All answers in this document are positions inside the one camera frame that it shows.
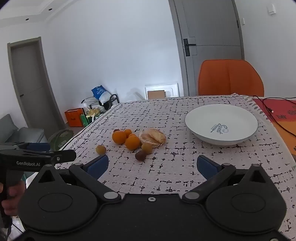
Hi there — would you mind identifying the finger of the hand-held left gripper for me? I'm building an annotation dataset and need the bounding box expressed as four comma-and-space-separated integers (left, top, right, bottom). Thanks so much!
51, 149, 77, 164
10, 142, 51, 152

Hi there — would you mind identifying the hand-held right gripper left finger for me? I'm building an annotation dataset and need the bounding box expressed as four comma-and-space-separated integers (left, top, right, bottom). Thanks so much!
36, 154, 122, 202

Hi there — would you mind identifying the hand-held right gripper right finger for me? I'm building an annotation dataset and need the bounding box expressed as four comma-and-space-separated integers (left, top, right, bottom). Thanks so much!
196, 155, 272, 202

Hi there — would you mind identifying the large orange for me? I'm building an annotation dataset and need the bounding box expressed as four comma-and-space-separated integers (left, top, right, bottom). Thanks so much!
125, 135, 141, 151
112, 130, 127, 145

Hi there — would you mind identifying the white plate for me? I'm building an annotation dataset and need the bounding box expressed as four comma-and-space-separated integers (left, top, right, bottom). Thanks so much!
184, 103, 258, 146

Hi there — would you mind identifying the person's left hand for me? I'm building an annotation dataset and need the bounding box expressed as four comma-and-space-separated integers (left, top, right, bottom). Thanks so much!
1, 180, 26, 217

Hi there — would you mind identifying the grey cushion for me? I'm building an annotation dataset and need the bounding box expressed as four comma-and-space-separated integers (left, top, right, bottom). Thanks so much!
14, 127, 45, 143

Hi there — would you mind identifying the green patterned cloth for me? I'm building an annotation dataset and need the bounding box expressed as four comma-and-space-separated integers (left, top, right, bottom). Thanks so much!
47, 129, 74, 151

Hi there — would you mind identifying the grey sofa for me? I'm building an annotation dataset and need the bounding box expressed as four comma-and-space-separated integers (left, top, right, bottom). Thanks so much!
0, 113, 47, 146

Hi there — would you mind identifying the orange box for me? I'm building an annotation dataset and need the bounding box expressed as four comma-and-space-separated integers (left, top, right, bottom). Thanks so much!
64, 108, 84, 127

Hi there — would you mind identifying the pale yellow bunch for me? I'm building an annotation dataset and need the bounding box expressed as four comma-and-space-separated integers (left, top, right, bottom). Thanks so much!
86, 107, 102, 118

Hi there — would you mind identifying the white black-patterned tablecloth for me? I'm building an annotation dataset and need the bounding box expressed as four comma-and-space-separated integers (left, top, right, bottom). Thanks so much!
53, 93, 296, 241

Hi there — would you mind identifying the black metal rack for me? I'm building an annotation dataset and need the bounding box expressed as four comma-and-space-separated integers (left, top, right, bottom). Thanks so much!
81, 94, 121, 112

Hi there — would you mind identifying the grey-framed door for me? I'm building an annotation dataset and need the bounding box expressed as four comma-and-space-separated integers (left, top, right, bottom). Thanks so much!
7, 37, 66, 130

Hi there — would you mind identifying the blue and white bag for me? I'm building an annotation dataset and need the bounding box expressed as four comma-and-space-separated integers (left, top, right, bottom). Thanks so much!
91, 86, 111, 103

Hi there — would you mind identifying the white framed board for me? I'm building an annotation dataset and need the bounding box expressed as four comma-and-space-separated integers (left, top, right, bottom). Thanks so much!
145, 82, 179, 100

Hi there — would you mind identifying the brown cardboard piece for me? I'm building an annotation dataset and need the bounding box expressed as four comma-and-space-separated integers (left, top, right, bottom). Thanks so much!
147, 90, 166, 100

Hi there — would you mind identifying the orange chair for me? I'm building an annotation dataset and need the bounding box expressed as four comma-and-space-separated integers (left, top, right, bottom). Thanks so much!
198, 60, 265, 97

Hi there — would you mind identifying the orange and red mat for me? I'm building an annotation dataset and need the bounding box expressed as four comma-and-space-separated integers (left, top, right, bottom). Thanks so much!
251, 97, 296, 164

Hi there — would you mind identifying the grey door with black lock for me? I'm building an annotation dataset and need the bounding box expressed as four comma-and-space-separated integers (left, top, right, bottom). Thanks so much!
168, 0, 245, 96

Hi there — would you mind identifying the black cable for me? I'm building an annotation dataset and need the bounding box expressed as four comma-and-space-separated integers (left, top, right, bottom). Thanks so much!
253, 95, 296, 135

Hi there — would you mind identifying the black door handle lock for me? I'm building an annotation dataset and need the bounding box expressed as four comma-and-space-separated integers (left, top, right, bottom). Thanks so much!
183, 39, 197, 56

